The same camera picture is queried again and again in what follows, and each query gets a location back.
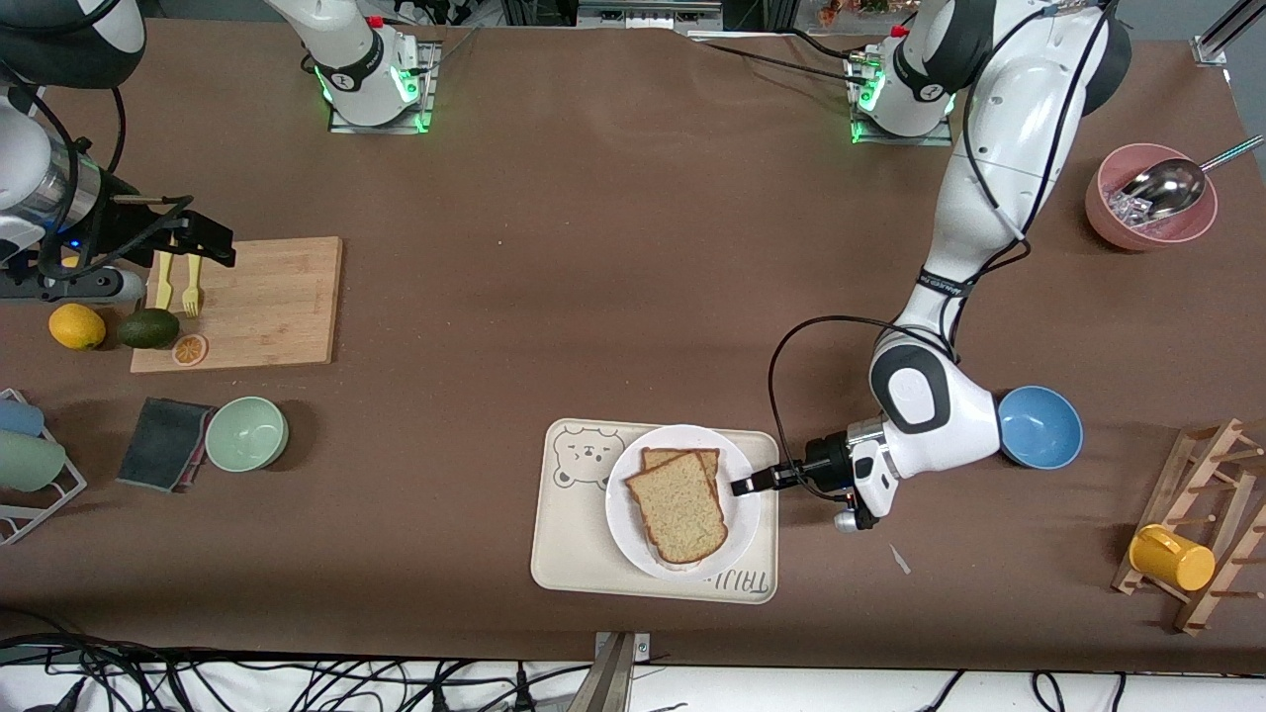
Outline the pale green cup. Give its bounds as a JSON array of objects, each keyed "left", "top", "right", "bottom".
[{"left": 0, "top": 432, "right": 67, "bottom": 493}]

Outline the light blue cup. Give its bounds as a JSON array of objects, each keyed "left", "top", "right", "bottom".
[{"left": 0, "top": 398, "right": 46, "bottom": 438}]

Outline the green avocado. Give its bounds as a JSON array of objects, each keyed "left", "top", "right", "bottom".
[{"left": 117, "top": 308, "right": 182, "bottom": 350}]

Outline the mint green bowl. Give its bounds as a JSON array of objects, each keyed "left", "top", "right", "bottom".
[{"left": 205, "top": 397, "right": 290, "bottom": 473}]

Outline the aluminium profile bar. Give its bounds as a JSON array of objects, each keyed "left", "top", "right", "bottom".
[{"left": 1192, "top": 0, "right": 1266, "bottom": 66}]

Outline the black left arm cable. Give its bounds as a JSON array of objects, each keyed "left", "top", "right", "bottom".
[{"left": 768, "top": 0, "right": 1114, "bottom": 495}]

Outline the white wire dish rack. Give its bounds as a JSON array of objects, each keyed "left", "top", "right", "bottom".
[{"left": 0, "top": 388, "right": 88, "bottom": 547}]

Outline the black table cable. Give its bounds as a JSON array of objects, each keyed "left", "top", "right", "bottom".
[{"left": 682, "top": 30, "right": 861, "bottom": 85}]

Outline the yellow plastic knife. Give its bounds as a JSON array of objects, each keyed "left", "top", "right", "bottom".
[{"left": 148, "top": 247, "right": 176, "bottom": 312}]

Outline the blue bowl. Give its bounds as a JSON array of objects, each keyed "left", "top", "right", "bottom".
[{"left": 997, "top": 386, "right": 1085, "bottom": 471}]

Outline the brown-crust bread slice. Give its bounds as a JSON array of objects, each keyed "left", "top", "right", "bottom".
[
  {"left": 623, "top": 451, "right": 731, "bottom": 566},
  {"left": 640, "top": 446, "right": 722, "bottom": 495}
]

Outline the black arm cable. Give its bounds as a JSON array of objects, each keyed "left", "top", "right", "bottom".
[
  {"left": 0, "top": 79, "right": 199, "bottom": 283},
  {"left": 768, "top": 0, "right": 1114, "bottom": 495}
]

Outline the cream bear print tray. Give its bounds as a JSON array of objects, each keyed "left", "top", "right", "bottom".
[{"left": 530, "top": 418, "right": 780, "bottom": 605}]

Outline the white round plate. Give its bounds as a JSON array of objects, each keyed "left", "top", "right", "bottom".
[{"left": 604, "top": 424, "right": 764, "bottom": 581}]

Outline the dark grey folded cloth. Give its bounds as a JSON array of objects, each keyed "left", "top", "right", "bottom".
[{"left": 116, "top": 398, "right": 217, "bottom": 493}]

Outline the metal scoop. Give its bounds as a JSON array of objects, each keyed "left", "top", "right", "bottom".
[{"left": 1121, "top": 134, "right": 1265, "bottom": 221}]

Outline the wooden mug rack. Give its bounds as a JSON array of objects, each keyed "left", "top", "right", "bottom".
[{"left": 1112, "top": 418, "right": 1266, "bottom": 636}]

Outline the wooden cutting board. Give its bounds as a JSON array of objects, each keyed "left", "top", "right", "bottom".
[{"left": 130, "top": 235, "right": 344, "bottom": 375}]

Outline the aluminium frame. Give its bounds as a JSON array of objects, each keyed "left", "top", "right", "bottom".
[{"left": 577, "top": 0, "right": 726, "bottom": 31}]

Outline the yellow mug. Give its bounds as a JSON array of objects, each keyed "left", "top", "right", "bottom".
[{"left": 1129, "top": 524, "right": 1217, "bottom": 592}]

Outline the black floor cable bundle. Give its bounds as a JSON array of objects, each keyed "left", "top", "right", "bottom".
[{"left": 0, "top": 633, "right": 594, "bottom": 712}]

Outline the metal table edge bracket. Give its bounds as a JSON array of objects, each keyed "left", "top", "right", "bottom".
[{"left": 579, "top": 631, "right": 652, "bottom": 712}]

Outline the pink bowl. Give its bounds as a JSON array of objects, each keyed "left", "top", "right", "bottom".
[{"left": 1085, "top": 143, "right": 1220, "bottom": 251}]

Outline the yellow lemon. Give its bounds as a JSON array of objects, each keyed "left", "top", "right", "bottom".
[{"left": 48, "top": 303, "right": 107, "bottom": 351}]

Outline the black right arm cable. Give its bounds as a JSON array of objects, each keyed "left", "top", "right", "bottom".
[{"left": 0, "top": 79, "right": 199, "bottom": 283}]

